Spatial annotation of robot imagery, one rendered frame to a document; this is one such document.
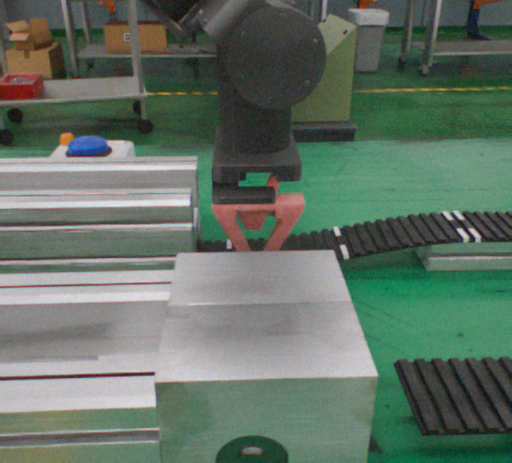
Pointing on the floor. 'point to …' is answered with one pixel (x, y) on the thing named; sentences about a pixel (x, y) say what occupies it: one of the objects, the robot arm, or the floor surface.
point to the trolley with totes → (13, 91)
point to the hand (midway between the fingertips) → (254, 241)
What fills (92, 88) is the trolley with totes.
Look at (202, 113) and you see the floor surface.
